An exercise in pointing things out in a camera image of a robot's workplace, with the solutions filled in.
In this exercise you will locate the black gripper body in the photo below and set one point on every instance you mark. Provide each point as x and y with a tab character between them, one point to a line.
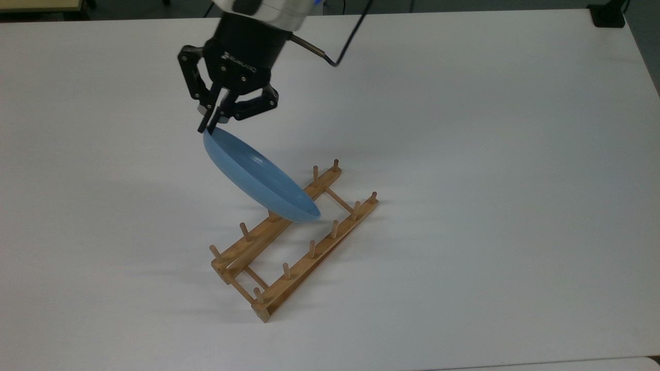
245	54

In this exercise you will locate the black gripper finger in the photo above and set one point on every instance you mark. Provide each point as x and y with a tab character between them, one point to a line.
252	105
195	72

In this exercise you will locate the blue plate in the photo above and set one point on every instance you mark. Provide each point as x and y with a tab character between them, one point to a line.
247	170

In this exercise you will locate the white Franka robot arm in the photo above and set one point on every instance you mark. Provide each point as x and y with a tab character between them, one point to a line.
289	13

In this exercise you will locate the wooden plate rack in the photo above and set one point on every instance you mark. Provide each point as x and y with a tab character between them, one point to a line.
309	260

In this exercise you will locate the light wooden desk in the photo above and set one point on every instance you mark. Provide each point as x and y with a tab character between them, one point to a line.
36	5

